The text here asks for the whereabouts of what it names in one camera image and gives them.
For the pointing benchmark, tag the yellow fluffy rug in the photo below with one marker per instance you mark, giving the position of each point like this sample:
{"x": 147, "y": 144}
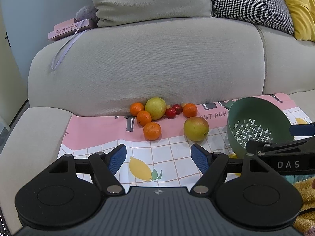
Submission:
{"x": 305, "y": 221}

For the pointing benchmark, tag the yellow cushion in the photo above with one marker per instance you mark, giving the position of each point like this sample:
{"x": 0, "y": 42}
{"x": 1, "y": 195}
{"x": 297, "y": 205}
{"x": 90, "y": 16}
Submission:
{"x": 302, "y": 14}

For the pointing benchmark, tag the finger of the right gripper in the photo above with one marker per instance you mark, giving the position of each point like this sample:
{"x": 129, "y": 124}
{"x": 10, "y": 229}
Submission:
{"x": 305, "y": 145}
{"x": 302, "y": 130}

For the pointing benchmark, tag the grey plush toy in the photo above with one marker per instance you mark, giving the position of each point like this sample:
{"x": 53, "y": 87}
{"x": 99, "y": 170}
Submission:
{"x": 87, "y": 12}

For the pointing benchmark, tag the pink butterfly sign box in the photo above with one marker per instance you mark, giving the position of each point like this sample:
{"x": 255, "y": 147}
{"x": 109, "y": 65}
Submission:
{"x": 68, "y": 28}

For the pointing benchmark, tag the pink checkered lemon cloth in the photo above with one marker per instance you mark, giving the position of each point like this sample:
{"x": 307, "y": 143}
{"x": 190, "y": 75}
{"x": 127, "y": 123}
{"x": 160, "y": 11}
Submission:
{"x": 164, "y": 162}

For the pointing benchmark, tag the light grey fabric sofa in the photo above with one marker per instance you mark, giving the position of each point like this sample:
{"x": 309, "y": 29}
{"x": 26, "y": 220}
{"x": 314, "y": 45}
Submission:
{"x": 191, "y": 60}

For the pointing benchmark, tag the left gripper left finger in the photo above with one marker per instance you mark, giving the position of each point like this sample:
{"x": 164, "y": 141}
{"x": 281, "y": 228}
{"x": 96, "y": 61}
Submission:
{"x": 104, "y": 166}

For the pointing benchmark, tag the lilac ribbon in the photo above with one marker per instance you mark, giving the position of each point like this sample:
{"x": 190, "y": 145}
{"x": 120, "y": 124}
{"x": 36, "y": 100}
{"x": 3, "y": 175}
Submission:
{"x": 65, "y": 46}

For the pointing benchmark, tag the mandarin orange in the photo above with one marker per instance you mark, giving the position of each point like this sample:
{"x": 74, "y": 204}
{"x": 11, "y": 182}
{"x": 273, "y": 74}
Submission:
{"x": 152, "y": 131}
{"x": 135, "y": 108}
{"x": 190, "y": 110}
{"x": 143, "y": 118}

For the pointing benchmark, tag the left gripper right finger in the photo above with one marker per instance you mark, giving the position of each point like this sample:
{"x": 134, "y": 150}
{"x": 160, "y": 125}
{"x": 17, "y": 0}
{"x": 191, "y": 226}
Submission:
{"x": 213, "y": 168}

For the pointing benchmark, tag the yellow-green guava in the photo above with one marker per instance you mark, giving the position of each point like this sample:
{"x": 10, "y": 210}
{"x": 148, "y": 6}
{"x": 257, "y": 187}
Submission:
{"x": 196, "y": 129}
{"x": 156, "y": 107}

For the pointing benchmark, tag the green perforated colander bowl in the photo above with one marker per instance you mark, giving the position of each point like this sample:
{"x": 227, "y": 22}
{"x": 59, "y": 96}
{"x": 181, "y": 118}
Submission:
{"x": 258, "y": 120}

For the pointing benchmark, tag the red cherry tomato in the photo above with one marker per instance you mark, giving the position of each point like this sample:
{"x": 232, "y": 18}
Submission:
{"x": 178, "y": 108}
{"x": 170, "y": 113}

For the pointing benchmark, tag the houndstooth black white cushion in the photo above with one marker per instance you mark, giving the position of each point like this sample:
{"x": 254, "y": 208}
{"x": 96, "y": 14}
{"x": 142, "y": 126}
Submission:
{"x": 269, "y": 13}

